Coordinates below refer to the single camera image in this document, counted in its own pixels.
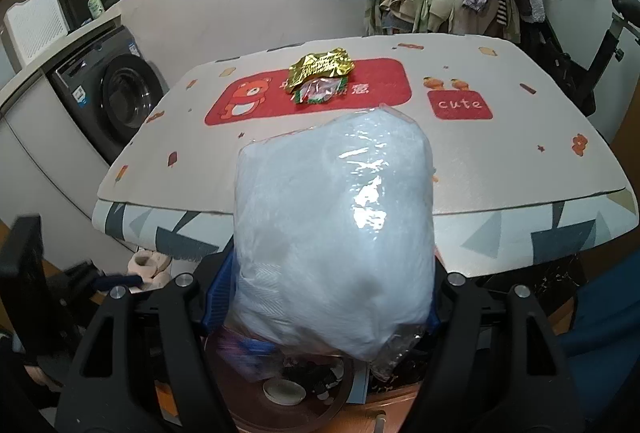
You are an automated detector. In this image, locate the clear red-green wrapper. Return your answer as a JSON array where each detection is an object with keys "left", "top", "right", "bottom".
[{"left": 292, "top": 78, "right": 351, "bottom": 104}]

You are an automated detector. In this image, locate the grey washing machine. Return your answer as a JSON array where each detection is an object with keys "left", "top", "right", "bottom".
[{"left": 47, "top": 24, "right": 168, "bottom": 166}]

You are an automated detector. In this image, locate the black exercise bike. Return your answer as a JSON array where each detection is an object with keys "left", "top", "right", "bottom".
[{"left": 520, "top": 0, "right": 640, "bottom": 118}]

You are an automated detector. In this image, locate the pink fluffy slipper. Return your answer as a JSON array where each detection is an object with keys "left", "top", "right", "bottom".
[
  {"left": 127, "top": 249, "right": 157, "bottom": 285},
  {"left": 150, "top": 253, "right": 174, "bottom": 288}
]

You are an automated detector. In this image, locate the gold foil wrapper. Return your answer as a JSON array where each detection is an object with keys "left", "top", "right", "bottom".
[{"left": 286, "top": 47, "right": 356, "bottom": 86}]

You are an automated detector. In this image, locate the white cabinet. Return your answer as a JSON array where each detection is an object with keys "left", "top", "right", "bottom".
[{"left": 0, "top": 8, "right": 168, "bottom": 274}]

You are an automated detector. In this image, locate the brown round bin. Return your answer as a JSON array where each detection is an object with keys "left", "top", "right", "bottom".
[{"left": 212, "top": 328, "right": 371, "bottom": 433}]

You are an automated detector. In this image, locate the dark blue cloth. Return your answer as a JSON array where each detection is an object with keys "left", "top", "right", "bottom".
[{"left": 560, "top": 258, "right": 640, "bottom": 433}]

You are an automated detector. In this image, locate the clear bag of white tissue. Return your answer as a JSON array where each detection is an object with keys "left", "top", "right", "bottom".
[{"left": 231, "top": 105, "right": 437, "bottom": 381}]

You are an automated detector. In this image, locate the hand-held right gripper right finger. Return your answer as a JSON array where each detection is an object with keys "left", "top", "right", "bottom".
[{"left": 410, "top": 258, "right": 576, "bottom": 433}]

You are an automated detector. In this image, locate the white perforated plastic basket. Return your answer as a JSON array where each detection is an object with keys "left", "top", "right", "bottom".
[{"left": 4, "top": 0, "right": 68, "bottom": 66}]

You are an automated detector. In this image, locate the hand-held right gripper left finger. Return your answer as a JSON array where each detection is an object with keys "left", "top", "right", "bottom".
[{"left": 55, "top": 245, "right": 238, "bottom": 433}]

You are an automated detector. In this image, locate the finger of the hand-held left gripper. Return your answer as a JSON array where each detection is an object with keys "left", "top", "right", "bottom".
[{"left": 92, "top": 274, "right": 146, "bottom": 294}]

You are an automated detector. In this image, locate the white round lid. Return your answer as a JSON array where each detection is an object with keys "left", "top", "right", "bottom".
[{"left": 263, "top": 379, "right": 307, "bottom": 404}]

